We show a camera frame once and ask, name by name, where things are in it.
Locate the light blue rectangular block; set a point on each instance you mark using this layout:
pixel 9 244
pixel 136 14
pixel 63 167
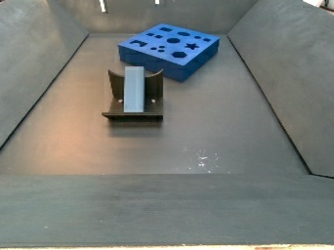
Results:
pixel 134 89

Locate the black angled fixture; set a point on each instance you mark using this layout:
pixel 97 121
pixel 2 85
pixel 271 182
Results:
pixel 153 97

